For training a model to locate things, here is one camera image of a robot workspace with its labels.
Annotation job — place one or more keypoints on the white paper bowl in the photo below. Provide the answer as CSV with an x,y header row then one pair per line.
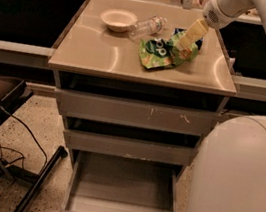
x,y
118,20

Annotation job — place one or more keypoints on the bottom grey drawer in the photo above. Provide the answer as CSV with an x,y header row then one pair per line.
x,y
102,183

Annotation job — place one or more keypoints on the clear plastic water bottle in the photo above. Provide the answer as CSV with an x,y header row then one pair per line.
x,y
147,27

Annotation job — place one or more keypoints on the grey drawer cabinet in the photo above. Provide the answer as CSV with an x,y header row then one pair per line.
x,y
93,59

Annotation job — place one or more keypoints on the top grey drawer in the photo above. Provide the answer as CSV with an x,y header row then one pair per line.
x,y
121,111

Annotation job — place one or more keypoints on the middle grey drawer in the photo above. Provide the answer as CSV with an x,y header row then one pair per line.
x,y
129,148

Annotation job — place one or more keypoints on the grey drawer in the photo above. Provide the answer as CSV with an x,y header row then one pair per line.
x,y
102,183
129,148
121,111

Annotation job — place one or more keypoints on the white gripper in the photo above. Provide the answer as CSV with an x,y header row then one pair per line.
x,y
218,15

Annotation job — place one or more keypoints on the black cart leg bar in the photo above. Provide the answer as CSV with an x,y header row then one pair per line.
x,y
59,153

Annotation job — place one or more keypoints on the green rice chip bag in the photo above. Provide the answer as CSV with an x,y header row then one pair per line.
x,y
162,53

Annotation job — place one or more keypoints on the blue soda can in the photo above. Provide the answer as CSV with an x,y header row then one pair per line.
x,y
200,42

